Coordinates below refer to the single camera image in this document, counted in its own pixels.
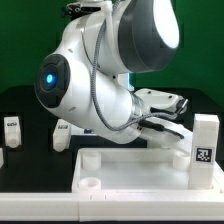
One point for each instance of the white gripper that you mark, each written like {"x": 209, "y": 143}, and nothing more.
{"x": 161, "y": 128}

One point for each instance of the white desk tabletop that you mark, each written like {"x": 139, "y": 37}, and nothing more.
{"x": 131, "y": 169}

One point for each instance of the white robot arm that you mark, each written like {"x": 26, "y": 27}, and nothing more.
{"x": 78, "y": 82}

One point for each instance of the white L-shaped obstacle fence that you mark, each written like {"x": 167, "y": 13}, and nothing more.
{"x": 117, "y": 205}

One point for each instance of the white block at left edge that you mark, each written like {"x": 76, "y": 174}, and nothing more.
{"x": 1, "y": 158}

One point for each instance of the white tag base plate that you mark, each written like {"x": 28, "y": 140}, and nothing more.
{"x": 74, "y": 130}

